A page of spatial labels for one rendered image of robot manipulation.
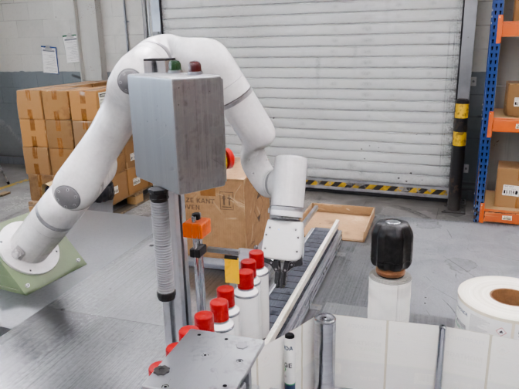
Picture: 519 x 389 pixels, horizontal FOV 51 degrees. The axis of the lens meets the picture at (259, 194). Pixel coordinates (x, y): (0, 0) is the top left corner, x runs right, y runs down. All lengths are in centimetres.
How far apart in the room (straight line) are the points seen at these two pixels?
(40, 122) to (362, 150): 299
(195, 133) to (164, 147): 6
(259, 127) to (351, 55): 408
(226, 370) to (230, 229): 106
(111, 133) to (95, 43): 530
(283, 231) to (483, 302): 49
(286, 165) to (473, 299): 53
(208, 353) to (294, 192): 69
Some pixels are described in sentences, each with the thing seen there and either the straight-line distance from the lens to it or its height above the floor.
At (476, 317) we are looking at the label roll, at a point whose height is 101.
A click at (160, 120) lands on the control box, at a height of 140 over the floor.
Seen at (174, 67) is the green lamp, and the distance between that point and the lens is 99.
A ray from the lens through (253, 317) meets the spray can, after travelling 111.
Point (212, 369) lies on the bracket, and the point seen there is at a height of 114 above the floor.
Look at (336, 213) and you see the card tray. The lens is 225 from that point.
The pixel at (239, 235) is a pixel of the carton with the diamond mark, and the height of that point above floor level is 93.
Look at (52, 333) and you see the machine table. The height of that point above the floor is 83.
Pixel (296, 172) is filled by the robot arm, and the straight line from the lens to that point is 135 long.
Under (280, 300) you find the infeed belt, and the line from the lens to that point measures 143.
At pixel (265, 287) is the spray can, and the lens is 120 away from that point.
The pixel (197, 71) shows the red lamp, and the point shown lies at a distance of 93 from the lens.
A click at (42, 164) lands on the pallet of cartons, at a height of 49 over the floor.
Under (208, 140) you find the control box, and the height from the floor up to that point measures 137.
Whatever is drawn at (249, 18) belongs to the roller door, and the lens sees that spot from 563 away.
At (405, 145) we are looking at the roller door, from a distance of 533.
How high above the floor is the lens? 153
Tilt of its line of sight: 16 degrees down
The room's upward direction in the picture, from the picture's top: 1 degrees counter-clockwise
